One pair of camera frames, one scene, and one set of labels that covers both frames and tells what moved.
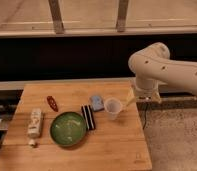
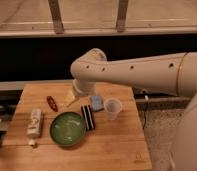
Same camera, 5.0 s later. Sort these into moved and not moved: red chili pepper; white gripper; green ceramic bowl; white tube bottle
Moved: white gripper
Not moved: red chili pepper; white tube bottle; green ceramic bowl
